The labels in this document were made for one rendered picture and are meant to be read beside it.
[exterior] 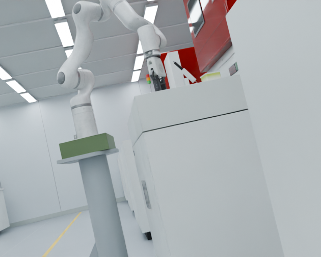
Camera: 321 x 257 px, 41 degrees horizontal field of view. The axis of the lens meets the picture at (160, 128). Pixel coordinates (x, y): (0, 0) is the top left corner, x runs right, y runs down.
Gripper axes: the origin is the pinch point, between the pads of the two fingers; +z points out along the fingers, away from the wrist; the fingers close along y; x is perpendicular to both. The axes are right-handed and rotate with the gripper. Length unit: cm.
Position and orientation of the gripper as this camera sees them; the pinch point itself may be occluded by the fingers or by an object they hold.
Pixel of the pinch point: (160, 87)
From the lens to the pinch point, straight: 210.1
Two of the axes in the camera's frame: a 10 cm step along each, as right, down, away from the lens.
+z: 2.4, 9.7, -0.9
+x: -8.8, 2.6, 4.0
